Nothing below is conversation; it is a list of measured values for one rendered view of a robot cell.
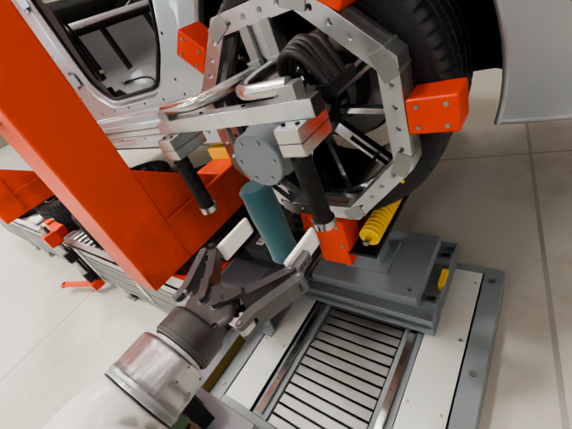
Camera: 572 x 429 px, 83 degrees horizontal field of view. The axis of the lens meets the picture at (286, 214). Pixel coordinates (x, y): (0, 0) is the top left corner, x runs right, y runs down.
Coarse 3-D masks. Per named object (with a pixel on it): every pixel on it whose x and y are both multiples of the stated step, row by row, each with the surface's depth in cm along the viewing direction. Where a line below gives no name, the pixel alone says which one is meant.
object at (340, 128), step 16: (288, 16) 90; (288, 32) 75; (240, 48) 81; (240, 64) 86; (304, 80) 79; (352, 80) 72; (336, 96) 77; (336, 112) 84; (352, 112) 77; (368, 112) 75; (384, 112) 73; (336, 128) 83; (352, 128) 81; (320, 144) 112; (336, 144) 88; (352, 144) 83; (368, 144) 81; (320, 160) 106; (336, 160) 89; (352, 160) 104; (368, 160) 100; (384, 160) 82; (288, 176) 102; (320, 176) 101; (336, 176) 99; (352, 176) 96; (368, 176) 89; (336, 192) 95
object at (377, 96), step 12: (336, 48) 85; (348, 60) 85; (372, 72) 84; (360, 84) 86; (372, 84) 86; (360, 96) 88; (372, 96) 88; (348, 120) 97; (360, 120) 95; (372, 120) 93
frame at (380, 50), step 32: (256, 0) 61; (288, 0) 58; (224, 32) 69; (352, 32) 56; (384, 32) 57; (224, 64) 81; (384, 64) 56; (384, 96) 60; (416, 160) 67; (288, 192) 100; (384, 192) 74
